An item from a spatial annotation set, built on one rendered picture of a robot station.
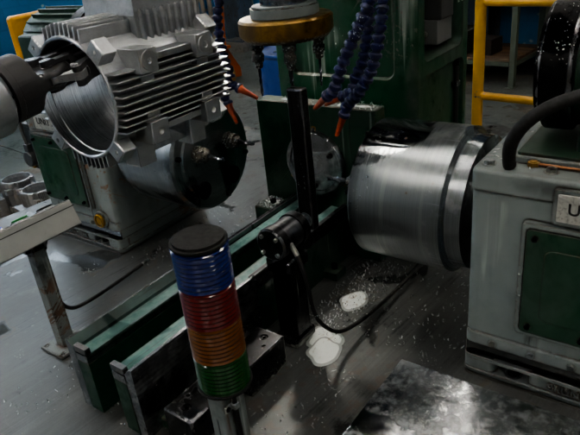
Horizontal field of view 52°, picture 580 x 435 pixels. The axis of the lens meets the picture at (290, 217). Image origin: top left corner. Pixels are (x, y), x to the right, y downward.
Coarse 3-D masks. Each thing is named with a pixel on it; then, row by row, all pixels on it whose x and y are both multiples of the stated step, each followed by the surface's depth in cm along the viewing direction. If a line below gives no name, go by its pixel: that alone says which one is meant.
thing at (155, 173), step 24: (240, 120) 140; (168, 144) 125; (192, 144) 129; (216, 144) 134; (240, 144) 141; (120, 168) 139; (144, 168) 131; (168, 168) 126; (192, 168) 130; (216, 168) 136; (240, 168) 143; (144, 192) 139; (168, 192) 131; (192, 192) 132; (216, 192) 137
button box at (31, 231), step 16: (48, 208) 107; (64, 208) 109; (16, 224) 102; (32, 224) 104; (48, 224) 106; (64, 224) 108; (0, 240) 100; (16, 240) 102; (32, 240) 104; (48, 240) 106; (0, 256) 99
